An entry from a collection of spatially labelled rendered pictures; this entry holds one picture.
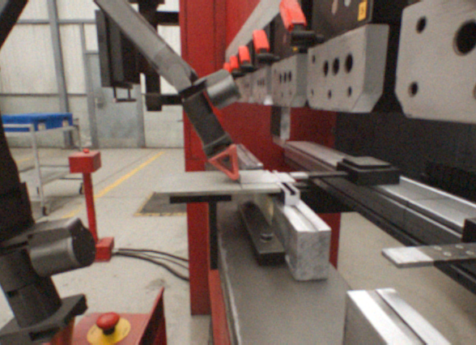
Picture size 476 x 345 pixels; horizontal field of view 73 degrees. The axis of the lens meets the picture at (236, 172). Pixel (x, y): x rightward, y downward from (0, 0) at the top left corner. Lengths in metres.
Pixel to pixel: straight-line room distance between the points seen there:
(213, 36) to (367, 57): 1.33
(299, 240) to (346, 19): 0.35
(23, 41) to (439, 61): 9.15
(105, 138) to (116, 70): 6.63
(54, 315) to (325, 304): 0.39
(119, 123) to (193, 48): 6.71
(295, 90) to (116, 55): 1.38
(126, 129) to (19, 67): 2.80
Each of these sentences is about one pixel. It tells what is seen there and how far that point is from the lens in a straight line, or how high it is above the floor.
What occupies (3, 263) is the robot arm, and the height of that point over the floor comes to 0.98.
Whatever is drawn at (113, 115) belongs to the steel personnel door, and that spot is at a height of 0.79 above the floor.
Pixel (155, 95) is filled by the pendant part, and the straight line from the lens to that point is 2.15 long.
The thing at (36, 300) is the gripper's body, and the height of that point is 0.92.
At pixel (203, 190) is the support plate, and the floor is 1.00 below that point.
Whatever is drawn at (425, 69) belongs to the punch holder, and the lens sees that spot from 0.26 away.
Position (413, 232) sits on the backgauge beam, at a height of 0.93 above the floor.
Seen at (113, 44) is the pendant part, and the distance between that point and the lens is 1.81.
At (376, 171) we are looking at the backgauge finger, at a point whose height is 1.02.
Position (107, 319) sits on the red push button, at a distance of 0.66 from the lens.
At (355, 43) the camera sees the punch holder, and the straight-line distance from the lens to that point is 0.35.
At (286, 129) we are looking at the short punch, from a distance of 0.72.
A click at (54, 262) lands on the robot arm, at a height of 0.98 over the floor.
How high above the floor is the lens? 1.19
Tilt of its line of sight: 13 degrees down
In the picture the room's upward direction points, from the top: straight up
